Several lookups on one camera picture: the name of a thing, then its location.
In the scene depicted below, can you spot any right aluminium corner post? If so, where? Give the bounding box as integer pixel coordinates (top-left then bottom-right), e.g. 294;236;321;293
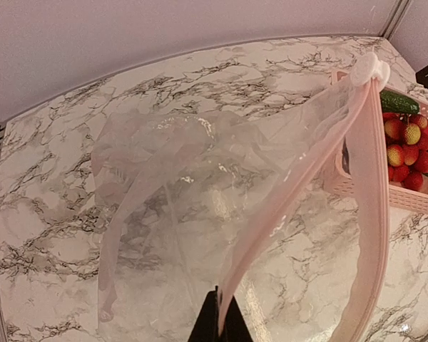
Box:
379;0;412;39

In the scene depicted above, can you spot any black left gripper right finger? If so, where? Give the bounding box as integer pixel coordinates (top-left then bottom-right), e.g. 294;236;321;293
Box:
223;298;252;342

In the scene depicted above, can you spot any pink plastic basket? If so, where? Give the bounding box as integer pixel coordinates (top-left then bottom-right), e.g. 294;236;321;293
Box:
320;69;428;214

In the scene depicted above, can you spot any clear zip top bag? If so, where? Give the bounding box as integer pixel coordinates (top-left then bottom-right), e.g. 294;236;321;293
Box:
92;52;391;341

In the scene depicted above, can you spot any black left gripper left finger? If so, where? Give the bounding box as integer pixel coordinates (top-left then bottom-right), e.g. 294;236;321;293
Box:
188;286;220;342

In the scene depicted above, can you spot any bunch of red lychees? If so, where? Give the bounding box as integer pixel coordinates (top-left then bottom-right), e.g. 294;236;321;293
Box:
382;112;428;192

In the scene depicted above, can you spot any green cucumber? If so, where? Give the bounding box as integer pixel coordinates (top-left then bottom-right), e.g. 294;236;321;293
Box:
379;90;420;115

